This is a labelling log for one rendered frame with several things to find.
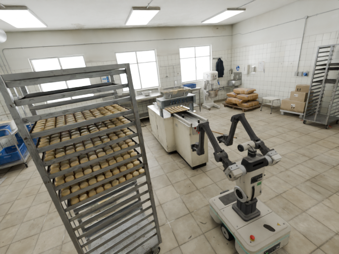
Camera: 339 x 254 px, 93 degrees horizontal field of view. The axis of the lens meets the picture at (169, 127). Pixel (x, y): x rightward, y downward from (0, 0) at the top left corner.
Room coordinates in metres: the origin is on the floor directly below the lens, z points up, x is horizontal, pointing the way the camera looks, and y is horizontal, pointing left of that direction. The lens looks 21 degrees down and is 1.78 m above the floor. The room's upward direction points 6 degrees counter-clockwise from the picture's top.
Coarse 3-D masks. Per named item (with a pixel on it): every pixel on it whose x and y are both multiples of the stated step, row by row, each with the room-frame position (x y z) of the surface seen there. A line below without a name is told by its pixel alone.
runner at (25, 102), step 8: (96, 88) 1.01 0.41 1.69; (104, 88) 1.04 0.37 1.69; (112, 88) 1.06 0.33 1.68; (120, 88) 1.09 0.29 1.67; (48, 96) 0.89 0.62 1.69; (56, 96) 0.91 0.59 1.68; (64, 96) 0.92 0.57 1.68; (72, 96) 0.94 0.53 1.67; (16, 104) 0.82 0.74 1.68; (24, 104) 0.83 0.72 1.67
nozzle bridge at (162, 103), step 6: (186, 96) 3.10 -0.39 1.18; (192, 96) 3.19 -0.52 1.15; (162, 102) 2.94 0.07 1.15; (168, 102) 3.07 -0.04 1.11; (174, 102) 3.10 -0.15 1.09; (180, 102) 3.15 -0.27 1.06; (186, 102) 3.15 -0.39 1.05; (192, 102) 3.18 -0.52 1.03; (162, 108) 2.93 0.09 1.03; (192, 108) 3.25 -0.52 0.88; (162, 114) 3.04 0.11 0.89
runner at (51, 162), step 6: (120, 138) 1.05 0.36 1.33; (126, 138) 1.07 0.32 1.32; (102, 144) 0.99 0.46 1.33; (108, 144) 1.01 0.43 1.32; (84, 150) 0.93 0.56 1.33; (90, 150) 0.94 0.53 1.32; (66, 156) 0.88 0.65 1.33; (72, 156) 0.89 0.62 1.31; (48, 162) 0.83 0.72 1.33; (54, 162) 0.84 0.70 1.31
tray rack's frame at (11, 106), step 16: (112, 64) 1.05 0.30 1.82; (0, 80) 0.79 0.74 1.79; (16, 80) 1.02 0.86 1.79; (16, 112) 0.79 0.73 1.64; (32, 112) 1.17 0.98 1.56; (32, 144) 0.79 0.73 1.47; (48, 176) 0.80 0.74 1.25; (48, 192) 0.78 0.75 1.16; (64, 224) 0.78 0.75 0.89; (128, 224) 1.32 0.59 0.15; (144, 224) 1.30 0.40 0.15; (96, 240) 1.18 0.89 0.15; (112, 240) 1.16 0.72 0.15; (128, 240) 1.14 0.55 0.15
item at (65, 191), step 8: (136, 160) 1.19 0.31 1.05; (112, 168) 1.09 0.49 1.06; (120, 168) 1.08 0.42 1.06; (128, 168) 1.09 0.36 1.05; (96, 176) 1.03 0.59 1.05; (104, 176) 1.03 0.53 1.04; (72, 184) 0.95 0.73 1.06; (80, 184) 0.94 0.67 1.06; (88, 184) 0.95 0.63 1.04; (64, 192) 0.88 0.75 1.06; (72, 192) 0.89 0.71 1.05
